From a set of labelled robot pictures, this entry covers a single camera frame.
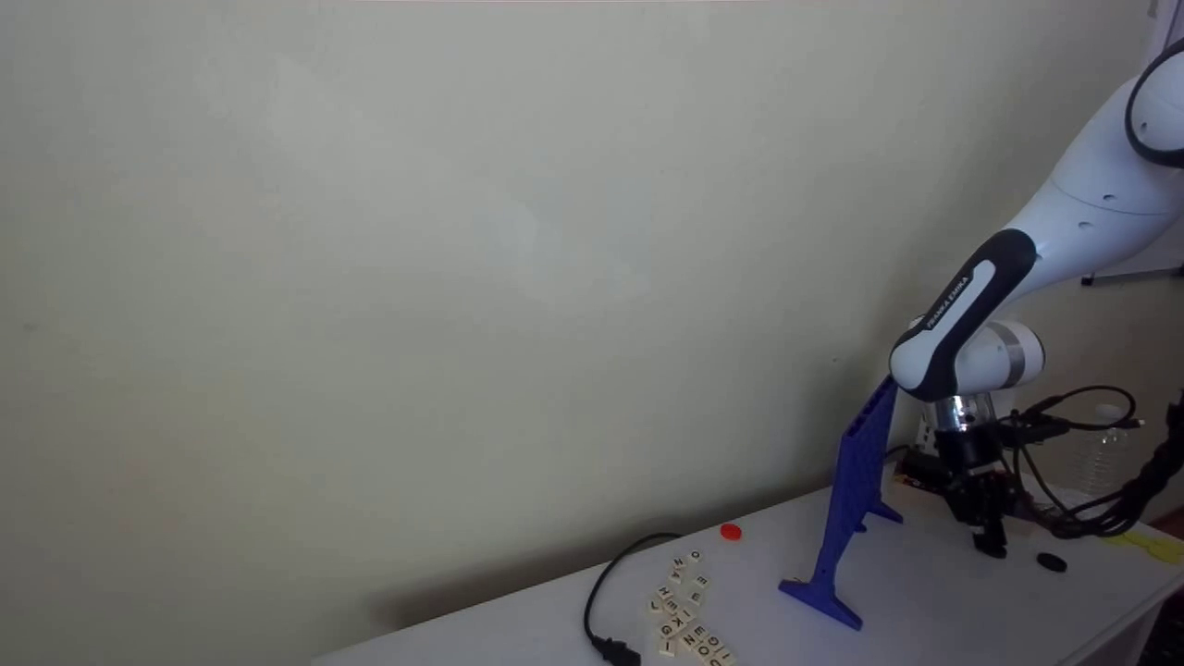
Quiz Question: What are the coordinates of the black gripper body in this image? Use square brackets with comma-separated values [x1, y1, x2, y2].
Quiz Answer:
[939, 422, 1028, 528]

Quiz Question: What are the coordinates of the blue connect four grid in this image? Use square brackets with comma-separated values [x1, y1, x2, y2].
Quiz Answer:
[777, 375, 907, 632]

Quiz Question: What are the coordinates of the black tripod pole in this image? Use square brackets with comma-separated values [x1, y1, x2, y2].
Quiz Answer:
[1079, 263, 1184, 289]

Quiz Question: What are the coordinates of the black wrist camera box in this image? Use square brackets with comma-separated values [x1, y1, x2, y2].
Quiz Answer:
[999, 412, 1071, 450]

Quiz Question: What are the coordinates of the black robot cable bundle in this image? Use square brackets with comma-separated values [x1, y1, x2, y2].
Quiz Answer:
[1003, 382, 1184, 549]

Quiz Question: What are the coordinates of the black cable with plug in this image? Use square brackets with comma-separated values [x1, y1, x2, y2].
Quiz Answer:
[580, 528, 683, 666]

